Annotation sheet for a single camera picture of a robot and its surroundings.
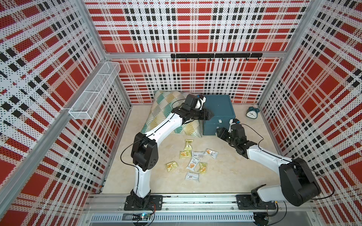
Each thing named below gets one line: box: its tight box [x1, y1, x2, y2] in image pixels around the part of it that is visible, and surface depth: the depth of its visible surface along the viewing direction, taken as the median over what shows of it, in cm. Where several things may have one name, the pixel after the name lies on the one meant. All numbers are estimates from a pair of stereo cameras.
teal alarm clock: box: [246, 106, 260, 120], surface depth 110 cm
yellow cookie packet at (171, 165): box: [164, 160, 179, 172], surface depth 87 cm
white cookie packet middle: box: [186, 155, 201, 172], surface depth 88 cm
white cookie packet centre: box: [191, 150, 205, 159], surface depth 92 cm
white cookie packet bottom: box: [184, 171, 200, 183], surface depth 84 cm
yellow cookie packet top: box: [183, 139, 194, 151], surface depth 95 cm
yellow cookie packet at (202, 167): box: [198, 161, 207, 174], surface depth 86 cm
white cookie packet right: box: [203, 148, 219, 160], surface depth 92 cm
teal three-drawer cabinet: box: [201, 94, 236, 136], surface depth 90 cm
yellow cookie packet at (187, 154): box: [179, 149, 192, 159], surface depth 92 cm
